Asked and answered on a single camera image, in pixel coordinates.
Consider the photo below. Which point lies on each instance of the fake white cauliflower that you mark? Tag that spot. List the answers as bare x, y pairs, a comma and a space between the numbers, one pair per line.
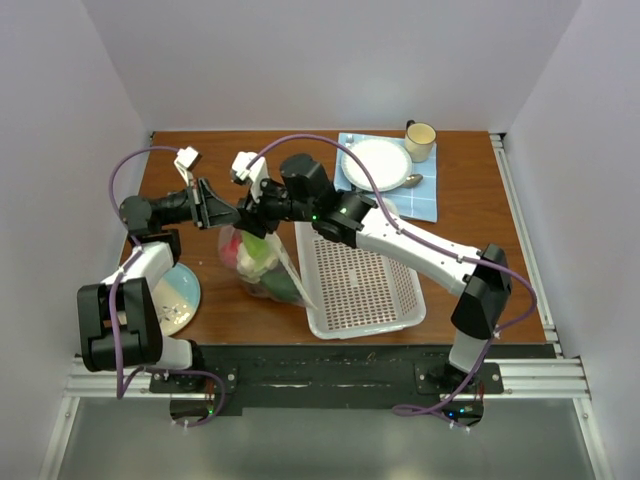
250, 269

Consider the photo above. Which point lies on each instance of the fake red apple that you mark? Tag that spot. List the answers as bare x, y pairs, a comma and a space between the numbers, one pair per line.
228, 250

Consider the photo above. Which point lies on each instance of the fake green pepper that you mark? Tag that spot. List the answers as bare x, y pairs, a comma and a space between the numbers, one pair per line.
280, 287

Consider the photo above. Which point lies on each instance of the right side aluminium rail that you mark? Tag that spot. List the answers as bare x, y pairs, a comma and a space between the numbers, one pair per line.
545, 314

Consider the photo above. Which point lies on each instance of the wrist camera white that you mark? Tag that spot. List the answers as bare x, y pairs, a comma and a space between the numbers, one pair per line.
248, 169
185, 161

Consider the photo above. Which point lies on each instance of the aluminium frame rail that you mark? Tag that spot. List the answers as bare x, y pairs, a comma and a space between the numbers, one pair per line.
517, 378

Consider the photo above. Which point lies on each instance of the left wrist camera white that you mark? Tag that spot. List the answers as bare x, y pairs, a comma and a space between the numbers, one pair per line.
185, 161

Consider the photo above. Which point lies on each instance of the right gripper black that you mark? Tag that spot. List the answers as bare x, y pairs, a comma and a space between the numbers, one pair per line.
257, 219

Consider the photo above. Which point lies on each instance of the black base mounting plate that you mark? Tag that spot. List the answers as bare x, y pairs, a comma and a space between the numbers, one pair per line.
447, 379

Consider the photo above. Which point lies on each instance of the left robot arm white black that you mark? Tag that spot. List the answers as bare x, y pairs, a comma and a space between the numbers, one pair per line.
118, 322

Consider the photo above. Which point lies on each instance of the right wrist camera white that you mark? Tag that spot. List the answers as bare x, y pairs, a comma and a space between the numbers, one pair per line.
248, 169

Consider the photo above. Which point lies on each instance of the white paper plate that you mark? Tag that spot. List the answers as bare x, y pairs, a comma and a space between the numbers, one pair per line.
388, 164

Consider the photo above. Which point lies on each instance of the clear zip top bag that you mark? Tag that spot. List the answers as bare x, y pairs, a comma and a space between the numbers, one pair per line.
271, 244

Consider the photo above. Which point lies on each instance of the cream enamel mug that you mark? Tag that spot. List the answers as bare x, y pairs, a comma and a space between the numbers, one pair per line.
419, 140

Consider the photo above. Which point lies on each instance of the blue beige ceramic plate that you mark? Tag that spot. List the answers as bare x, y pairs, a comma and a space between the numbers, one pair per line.
176, 298

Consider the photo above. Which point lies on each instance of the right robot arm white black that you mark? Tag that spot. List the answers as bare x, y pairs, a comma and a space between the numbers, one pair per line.
479, 279

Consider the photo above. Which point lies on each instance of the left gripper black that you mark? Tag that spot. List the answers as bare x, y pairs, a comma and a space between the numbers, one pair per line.
220, 213

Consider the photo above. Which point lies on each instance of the white perforated plastic basket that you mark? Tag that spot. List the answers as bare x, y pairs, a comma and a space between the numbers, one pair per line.
355, 293

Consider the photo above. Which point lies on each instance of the metal spoon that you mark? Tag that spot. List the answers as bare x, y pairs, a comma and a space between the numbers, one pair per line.
412, 181

